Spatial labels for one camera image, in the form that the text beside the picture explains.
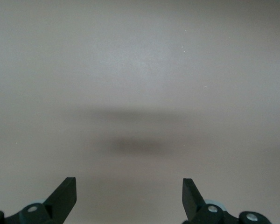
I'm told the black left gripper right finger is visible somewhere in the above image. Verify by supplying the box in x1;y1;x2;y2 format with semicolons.
182;178;272;224

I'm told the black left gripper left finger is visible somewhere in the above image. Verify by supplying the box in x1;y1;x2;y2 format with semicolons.
0;177;77;224

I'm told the brown table cover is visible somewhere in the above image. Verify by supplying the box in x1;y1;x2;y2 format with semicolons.
0;0;280;224

